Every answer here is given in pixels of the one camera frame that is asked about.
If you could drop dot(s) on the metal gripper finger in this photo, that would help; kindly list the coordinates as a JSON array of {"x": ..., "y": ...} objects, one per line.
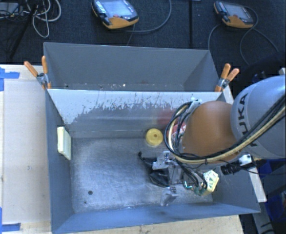
[
  {"x": 161, "y": 164},
  {"x": 169, "y": 197}
]

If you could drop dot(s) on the black crumpled cloth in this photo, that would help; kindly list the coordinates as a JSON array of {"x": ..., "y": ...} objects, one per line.
[{"x": 157, "y": 175}]

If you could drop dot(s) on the yellow round disc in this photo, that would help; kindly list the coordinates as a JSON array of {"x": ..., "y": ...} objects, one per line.
[{"x": 154, "y": 137}]

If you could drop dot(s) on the grey metal bin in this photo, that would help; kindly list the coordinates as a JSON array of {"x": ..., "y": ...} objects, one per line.
[{"x": 113, "y": 169}]

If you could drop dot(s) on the pale yellow flat block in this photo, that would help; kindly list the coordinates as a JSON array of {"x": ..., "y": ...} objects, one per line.
[{"x": 64, "y": 142}]

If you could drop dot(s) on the black cylinder on white bracket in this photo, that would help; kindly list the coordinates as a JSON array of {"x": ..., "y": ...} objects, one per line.
[{"x": 232, "y": 167}]

